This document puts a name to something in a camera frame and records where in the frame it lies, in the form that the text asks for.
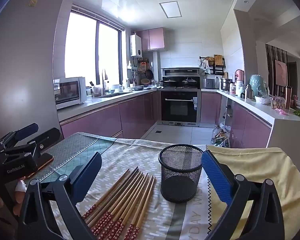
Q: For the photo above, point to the grey refrigerator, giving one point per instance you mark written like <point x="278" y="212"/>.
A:
<point x="22" y="67"/>

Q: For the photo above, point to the orange smartphone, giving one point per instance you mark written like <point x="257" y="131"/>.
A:
<point x="45" y="160"/>

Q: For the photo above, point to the white water heater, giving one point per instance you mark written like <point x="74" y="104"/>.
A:
<point x="135" y="45"/>

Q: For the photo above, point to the steel stockpot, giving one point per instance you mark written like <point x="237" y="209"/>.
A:
<point x="225" y="84"/>

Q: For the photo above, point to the white canister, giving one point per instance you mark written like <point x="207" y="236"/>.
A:
<point x="239" y="88"/>

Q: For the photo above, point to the steel thermos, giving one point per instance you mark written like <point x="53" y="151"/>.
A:
<point x="248" y="92"/>

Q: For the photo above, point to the bunch of wooden chopsticks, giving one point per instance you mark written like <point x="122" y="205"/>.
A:
<point x="130" y="192"/>

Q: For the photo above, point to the brown tumbler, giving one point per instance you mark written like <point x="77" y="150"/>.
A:
<point x="288" y="97"/>

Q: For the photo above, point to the kitchen window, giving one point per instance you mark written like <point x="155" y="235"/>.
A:
<point x="90" y="47"/>

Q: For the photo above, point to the green countertop appliance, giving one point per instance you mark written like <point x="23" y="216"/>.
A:
<point x="257" y="83"/>

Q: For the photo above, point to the black mesh holder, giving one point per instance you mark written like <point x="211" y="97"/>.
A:
<point x="180" y="177"/>

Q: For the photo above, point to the plastic bags on floor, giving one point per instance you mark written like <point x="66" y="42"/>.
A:
<point x="221" y="136"/>

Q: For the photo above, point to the yellow cloth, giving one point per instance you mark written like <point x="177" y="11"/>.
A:
<point x="260" y="162"/>

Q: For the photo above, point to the steel bowl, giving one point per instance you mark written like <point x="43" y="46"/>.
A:
<point x="138" y="87"/>

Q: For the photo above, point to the built-in black oven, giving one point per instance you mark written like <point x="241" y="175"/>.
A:
<point x="178" y="106"/>

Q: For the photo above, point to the silver box appliance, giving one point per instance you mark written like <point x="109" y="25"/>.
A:
<point x="209" y="83"/>

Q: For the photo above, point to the framed wall picture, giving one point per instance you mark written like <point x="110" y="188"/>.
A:
<point x="281" y="72"/>

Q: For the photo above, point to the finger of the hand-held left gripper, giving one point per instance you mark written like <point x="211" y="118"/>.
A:
<point x="48" y="136"/>
<point x="27" y="130"/>

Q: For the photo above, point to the narrow pink base cabinet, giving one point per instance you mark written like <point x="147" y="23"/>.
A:
<point x="210" y="107"/>

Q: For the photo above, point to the steel faucet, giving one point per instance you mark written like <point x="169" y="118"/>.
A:
<point x="104" y="80"/>

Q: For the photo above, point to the black wall rack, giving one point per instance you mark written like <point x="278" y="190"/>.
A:
<point x="218" y="63"/>

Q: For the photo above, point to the pink kettle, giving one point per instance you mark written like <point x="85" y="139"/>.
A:
<point x="239" y="75"/>

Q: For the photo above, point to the white microwave oven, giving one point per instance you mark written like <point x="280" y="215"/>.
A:
<point x="67" y="92"/>

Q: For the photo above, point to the person's left hand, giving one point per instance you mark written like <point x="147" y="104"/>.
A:
<point x="20" y="188"/>

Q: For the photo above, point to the patterned beige teal tablecloth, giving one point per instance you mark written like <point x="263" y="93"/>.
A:
<point x="150" y="152"/>

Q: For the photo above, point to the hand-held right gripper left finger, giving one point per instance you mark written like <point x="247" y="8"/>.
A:
<point x="87" y="177"/>

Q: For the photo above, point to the pink wall cabinet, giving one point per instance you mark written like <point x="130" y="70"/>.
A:
<point x="152" y="38"/>

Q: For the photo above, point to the ceiling light panel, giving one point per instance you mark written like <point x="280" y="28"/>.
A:
<point x="170" y="9"/>

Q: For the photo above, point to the hanging kitchen pans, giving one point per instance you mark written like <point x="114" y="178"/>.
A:
<point x="146" y="72"/>

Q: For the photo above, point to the clear food container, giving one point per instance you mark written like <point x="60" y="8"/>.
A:
<point x="277" y="103"/>

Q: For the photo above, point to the long pink base cabinets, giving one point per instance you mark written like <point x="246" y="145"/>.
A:
<point x="102" y="120"/>

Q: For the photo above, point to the wooden slat partition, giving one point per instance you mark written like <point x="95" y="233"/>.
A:
<point x="270" y="67"/>

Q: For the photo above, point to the pink island cabinets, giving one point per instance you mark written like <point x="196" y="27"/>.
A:
<point x="247" y="130"/>

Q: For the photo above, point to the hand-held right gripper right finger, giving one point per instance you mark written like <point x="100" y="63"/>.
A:
<point x="215" y="175"/>

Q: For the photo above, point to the black pot with lid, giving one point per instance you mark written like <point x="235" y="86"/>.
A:
<point x="189" y="82"/>
<point x="169" y="82"/>

